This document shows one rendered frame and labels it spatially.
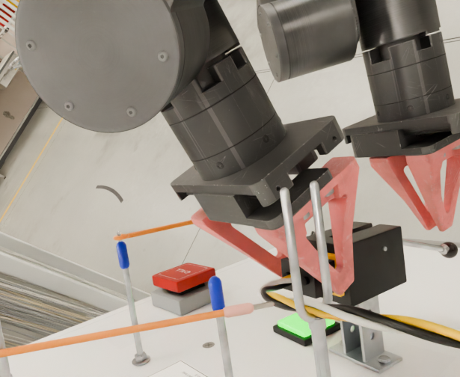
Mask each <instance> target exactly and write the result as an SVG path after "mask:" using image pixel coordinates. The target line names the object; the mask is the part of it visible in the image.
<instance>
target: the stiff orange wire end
mask: <svg viewBox="0 0 460 377"><path fill-rule="evenodd" d="M190 224H194V223H193V222H192V220H188V221H182V222H178V223H174V224H168V225H164V226H161V227H154V228H150V229H146V230H140V231H136V232H133V233H127V234H121V236H118V235H116V236H114V237H113V240H116V241H118V240H123V239H129V238H132V237H136V236H143V235H146V234H150V233H156V232H159V231H163V230H170V229H174V228H177V227H183V226H187V225H190Z"/></svg>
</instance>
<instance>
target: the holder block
mask: <svg viewBox="0 0 460 377"><path fill-rule="evenodd" d="M306 238H307V240H308V241H309V242H310V244H311V245H312V246H313V247H314V248H315V249H316V250H317V244H316V234H313V235H310V236H306ZM325 239H326V245H327V252H328V253H331V254H335V251H334V240H333V235H332V229H329V230H325ZM352 244H353V262H354V281H353V283H352V284H351V285H350V286H349V288H348V289H347V290H346V291H345V292H344V296H341V297H339V296H336V295H332V296H333V300H332V301H334V302H336V303H339V304H346V305H351V306H356V305H358V304H360V303H362V302H364V301H367V300H369V299H371V298H373V297H375V296H377V295H380V294H382V293H383V292H386V291H388V290H390V289H393V288H394V287H396V286H399V285H401V284H403V283H405V282H407V278H406V270H405V257H404V250H403V242H402V228H401V227H400V226H396V225H388V224H378V225H376V226H372V223H366V222H357V221H353V227H352ZM383 247H387V250H386V251H383ZM317 251H318V250H317Z"/></svg>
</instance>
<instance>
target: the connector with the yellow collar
mask: <svg viewBox="0 0 460 377"><path fill-rule="evenodd" d="M280 260H281V270H282V278H283V277H285V276H287V275H291V274H290V267H289V258H288V257H286V258H283V259H280ZM328 263H329V264H330V265H331V266H332V267H333V268H334V269H335V265H334V260H329V259H328ZM299 268H300V274H301V285H302V291H303V295H305V296H308V297H311V298H315V299H317V298H320V297H322V296H323V291H322V283H321V282H319V281H318V280H317V279H315V278H314V277H313V276H312V275H310V274H309V273H308V272H306V271H305V270H303V268H301V267H300V266H299ZM284 289H286V290H289V291H292V292H293V290H292V285H290V286H288V287H286V288H284Z"/></svg>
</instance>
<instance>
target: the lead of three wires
mask: <svg viewBox="0 0 460 377"><path fill-rule="evenodd" d="M290 285H292V279H291V275H287V276H285V277H283V278H280V279H277V280H273V281H269V282H267V283H265V284H263V285H262V286H261V287H260V288H259V290H258V293H257V295H258V297H259V299H260V300H261V302H263V303H264V302H269V301H273V302H274V303H275V305H274V306H275V307H278V308H280V309H282V310H288V311H293V312H296V309H295V302H294V297H292V298H287V297H285V296H283V295H280V294H278V293H276V292H273V291H277V290H279V289H283V288H286V287H288V286H290ZM322 305H323V303H322V302H319V301H315V300H313V299H310V298H304V306H305V309H306V310H307V312H308V313H312V314H314V315H315V316H318V317H321V318H324V319H325V312H324V311H322Z"/></svg>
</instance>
